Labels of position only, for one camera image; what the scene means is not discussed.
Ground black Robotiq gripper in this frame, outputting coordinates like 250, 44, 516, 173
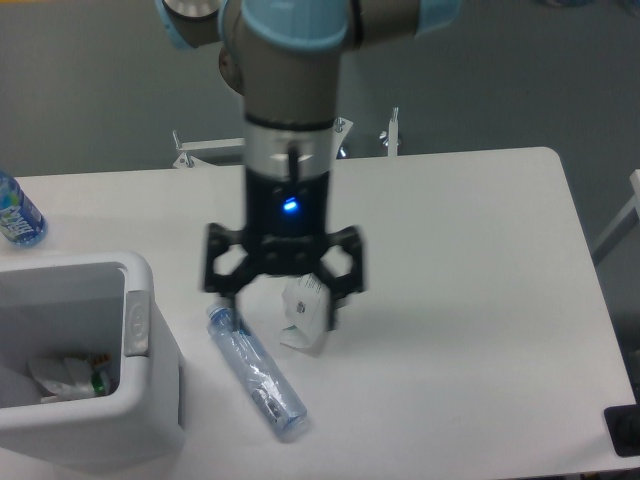
202, 119, 366, 332

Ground white push-button trash can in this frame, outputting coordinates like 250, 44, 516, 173
1, 252, 185, 470

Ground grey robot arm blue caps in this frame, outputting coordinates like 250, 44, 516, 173
156, 1, 461, 330

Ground trash inside can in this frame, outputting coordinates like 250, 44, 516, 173
27, 353, 113, 404

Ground crumpled white carton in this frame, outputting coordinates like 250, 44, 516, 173
279, 274, 329, 350

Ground clear empty plastic bottle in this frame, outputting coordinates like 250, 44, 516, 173
206, 304, 308, 441

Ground blue labelled water bottle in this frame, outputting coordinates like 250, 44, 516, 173
1, 172, 48, 248

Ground black clamp at table edge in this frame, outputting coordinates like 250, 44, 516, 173
604, 404, 639, 458

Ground white clamp bracket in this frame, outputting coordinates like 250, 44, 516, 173
378, 106, 402, 157

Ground white frame at right edge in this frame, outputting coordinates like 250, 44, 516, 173
591, 169, 639, 265

